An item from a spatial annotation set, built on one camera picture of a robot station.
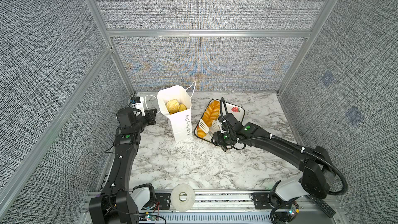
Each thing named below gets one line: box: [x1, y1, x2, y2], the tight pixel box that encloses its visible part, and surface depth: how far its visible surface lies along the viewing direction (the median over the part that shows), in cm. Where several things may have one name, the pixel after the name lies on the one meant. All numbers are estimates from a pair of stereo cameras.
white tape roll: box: [170, 183, 196, 213], surface depth 76 cm
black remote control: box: [306, 194, 336, 219], surface depth 72 cm
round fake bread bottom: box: [165, 99, 180, 115], surface depth 96 cm
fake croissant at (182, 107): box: [178, 102, 188, 112], surface depth 97 cm
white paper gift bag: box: [144, 81, 197, 143], surface depth 87 cm
